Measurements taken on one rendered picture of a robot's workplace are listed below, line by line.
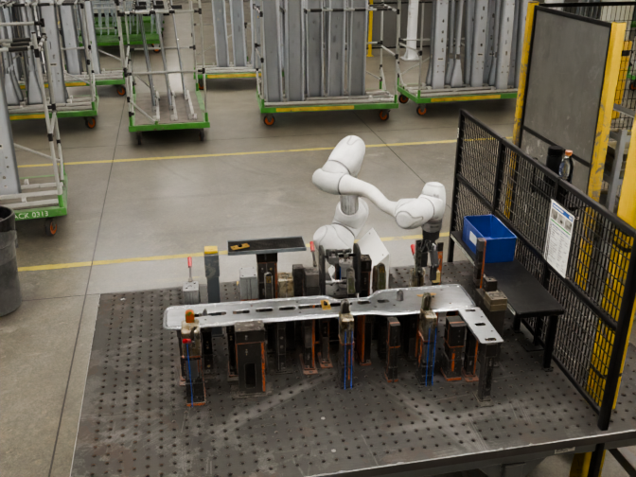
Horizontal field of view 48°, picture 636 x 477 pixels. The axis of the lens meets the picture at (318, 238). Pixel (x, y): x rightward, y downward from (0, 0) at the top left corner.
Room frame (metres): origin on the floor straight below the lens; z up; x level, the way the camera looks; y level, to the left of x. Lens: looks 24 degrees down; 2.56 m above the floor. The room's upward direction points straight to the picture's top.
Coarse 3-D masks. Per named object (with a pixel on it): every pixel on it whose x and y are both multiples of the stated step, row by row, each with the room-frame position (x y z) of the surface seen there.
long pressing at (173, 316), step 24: (408, 288) 2.94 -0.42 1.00; (432, 288) 2.94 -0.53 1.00; (456, 288) 2.94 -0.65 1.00; (168, 312) 2.71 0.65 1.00; (264, 312) 2.71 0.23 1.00; (288, 312) 2.71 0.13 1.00; (312, 312) 2.71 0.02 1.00; (336, 312) 2.71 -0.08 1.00; (360, 312) 2.72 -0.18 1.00; (384, 312) 2.72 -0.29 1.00; (408, 312) 2.72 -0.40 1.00
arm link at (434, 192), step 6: (426, 186) 2.84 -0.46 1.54; (432, 186) 2.82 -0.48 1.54; (438, 186) 2.82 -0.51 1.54; (426, 192) 2.82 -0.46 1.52; (432, 192) 2.81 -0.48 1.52; (438, 192) 2.81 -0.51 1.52; (444, 192) 2.83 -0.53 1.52; (426, 198) 2.79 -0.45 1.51; (432, 198) 2.79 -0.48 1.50; (438, 198) 2.80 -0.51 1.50; (444, 198) 2.82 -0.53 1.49; (438, 204) 2.79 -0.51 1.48; (444, 204) 2.82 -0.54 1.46; (438, 210) 2.79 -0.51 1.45; (444, 210) 2.83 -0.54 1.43; (438, 216) 2.80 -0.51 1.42
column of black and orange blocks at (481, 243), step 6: (480, 240) 3.04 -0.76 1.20; (480, 246) 3.04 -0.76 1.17; (480, 252) 3.04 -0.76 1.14; (480, 258) 3.04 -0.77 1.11; (474, 264) 3.07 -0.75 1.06; (480, 264) 3.04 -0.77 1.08; (474, 270) 3.07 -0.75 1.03; (480, 270) 3.04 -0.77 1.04; (474, 276) 3.06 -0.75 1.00; (480, 276) 3.04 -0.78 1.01; (474, 282) 3.06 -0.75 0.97; (480, 282) 3.04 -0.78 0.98; (474, 288) 3.05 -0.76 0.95; (480, 288) 3.04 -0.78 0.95; (474, 294) 3.04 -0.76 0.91
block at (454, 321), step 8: (448, 320) 2.69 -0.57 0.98; (456, 320) 2.68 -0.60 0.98; (448, 328) 2.68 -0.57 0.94; (456, 328) 2.63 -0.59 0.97; (464, 328) 2.64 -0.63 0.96; (448, 336) 2.66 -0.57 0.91; (456, 336) 2.63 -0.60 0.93; (464, 336) 2.64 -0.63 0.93; (448, 344) 2.65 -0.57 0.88; (456, 344) 2.63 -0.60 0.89; (448, 352) 2.66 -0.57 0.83; (456, 352) 2.64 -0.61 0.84; (448, 360) 2.65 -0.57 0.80; (456, 360) 2.64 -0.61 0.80; (448, 368) 2.64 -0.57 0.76; (456, 368) 2.64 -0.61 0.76; (448, 376) 2.64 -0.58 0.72; (456, 376) 2.64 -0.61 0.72
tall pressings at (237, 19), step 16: (240, 0) 12.38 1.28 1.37; (256, 0) 12.23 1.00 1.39; (224, 16) 12.27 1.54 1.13; (240, 16) 12.39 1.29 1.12; (256, 16) 12.21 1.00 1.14; (224, 32) 12.30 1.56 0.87; (240, 32) 12.37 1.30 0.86; (256, 32) 12.19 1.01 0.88; (224, 48) 12.30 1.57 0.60; (240, 48) 12.35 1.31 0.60; (224, 64) 12.29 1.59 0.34; (240, 64) 12.33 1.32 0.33
